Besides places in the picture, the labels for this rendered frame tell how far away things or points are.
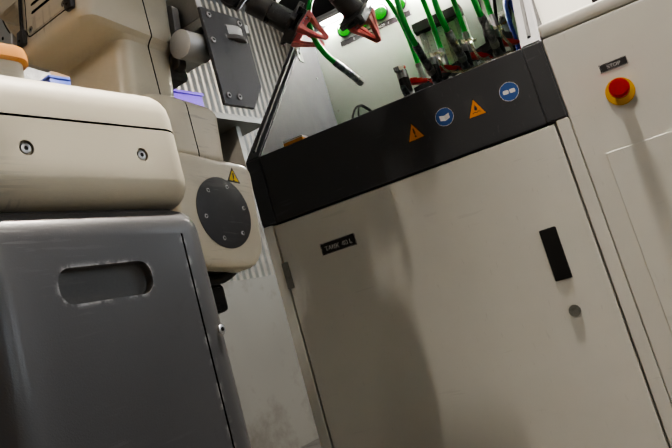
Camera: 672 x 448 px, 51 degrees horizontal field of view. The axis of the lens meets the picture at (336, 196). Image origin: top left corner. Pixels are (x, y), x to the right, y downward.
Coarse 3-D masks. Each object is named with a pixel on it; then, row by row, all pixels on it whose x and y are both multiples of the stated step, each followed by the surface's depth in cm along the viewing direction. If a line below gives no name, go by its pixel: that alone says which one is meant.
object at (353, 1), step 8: (336, 0) 164; (344, 0) 164; (352, 0) 164; (360, 0) 166; (368, 0) 169; (336, 8) 166; (344, 8) 165; (352, 8) 165; (360, 8) 165; (344, 16) 167; (352, 16) 165; (360, 16) 163; (344, 24) 165
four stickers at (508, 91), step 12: (504, 84) 139; (516, 84) 138; (480, 96) 141; (504, 96) 139; (516, 96) 138; (444, 108) 144; (468, 108) 142; (480, 108) 141; (444, 120) 144; (408, 132) 147; (420, 132) 146
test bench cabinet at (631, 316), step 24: (576, 144) 133; (576, 168) 133; (600, 216) 130; (600, 240) 130; (624, 288) 128; (288, 312) 156; (624, 312) 128; (648, 360) 126; (312, 384) 153; (648, 384) 126; (312, 408) 153
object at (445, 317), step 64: (384, 192) 148; (448, 192) 143; (512, 192) 137; (576, 192) 132; (320, 256) 154; (384, 256) 148; (448, 256) 142; (512, 256) 137; (576, 256) 132; (320, 320) 153; (384, 320) 147; (448, 320) 141; (512, 320) 136; (576, 320) 131; (320, 384) 152; (384, 384) 146; (448, 384) 141; (512, 384) 135; (576, 384) 131; (640, 384) 126
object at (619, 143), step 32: (544, 0) 161; (576, 0) 158; (640, 0) 129; (576, 32) 134; (608, 32) 131; (640, 32) 129; (576, 64) 133; (608, 64) 131; (640, 64) 129; (576, 96) 133; (640, 96) 128; (576, 128) 133; (608, 128) 130; (640, 128) 128; (608, 160) 130; (640, 160) 128; (608, 192) 130; (640, 192) 128; (608, 224) 130; (640, 224) 127; (640, 256) 127; (640, 288) 127
